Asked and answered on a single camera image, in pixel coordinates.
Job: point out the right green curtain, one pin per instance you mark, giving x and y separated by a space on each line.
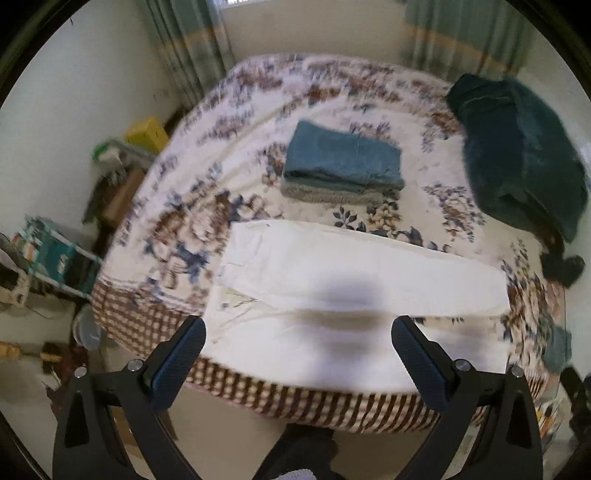
448 38

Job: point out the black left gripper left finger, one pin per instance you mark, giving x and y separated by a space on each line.
87 444

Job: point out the cluttered wooden side table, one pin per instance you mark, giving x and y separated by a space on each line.
113 161

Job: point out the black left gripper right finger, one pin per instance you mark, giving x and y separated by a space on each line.
508 445

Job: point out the left green curtain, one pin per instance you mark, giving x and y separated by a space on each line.
191 39

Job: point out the green curtain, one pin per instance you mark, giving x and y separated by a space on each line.
448 38
191 39

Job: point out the white pants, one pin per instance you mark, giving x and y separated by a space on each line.
312 306

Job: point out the yellow box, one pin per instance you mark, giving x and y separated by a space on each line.
148 134

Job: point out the dark green pillow blanket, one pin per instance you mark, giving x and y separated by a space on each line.
522 167

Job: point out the teal white storage rack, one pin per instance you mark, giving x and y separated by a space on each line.
55 260

